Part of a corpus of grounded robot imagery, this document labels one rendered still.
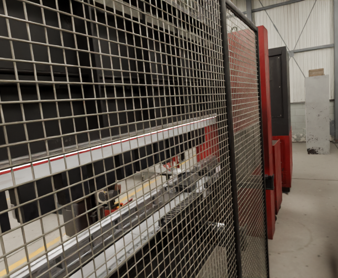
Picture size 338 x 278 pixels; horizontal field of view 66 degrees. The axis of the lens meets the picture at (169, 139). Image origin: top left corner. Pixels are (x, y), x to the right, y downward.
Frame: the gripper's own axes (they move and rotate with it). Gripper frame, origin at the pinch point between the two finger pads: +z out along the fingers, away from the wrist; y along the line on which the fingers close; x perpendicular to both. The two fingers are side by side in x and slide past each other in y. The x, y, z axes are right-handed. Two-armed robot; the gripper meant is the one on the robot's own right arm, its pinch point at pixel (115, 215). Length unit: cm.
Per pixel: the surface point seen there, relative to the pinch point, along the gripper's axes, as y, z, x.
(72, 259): 29, -8, -81
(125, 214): 38, -11, -41
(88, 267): 52, -11, -96
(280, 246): 108, 105, 102
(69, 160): 44, -54, -76
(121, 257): 61, -8, -86
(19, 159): 59, -59, -114
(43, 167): 41, -55, -90
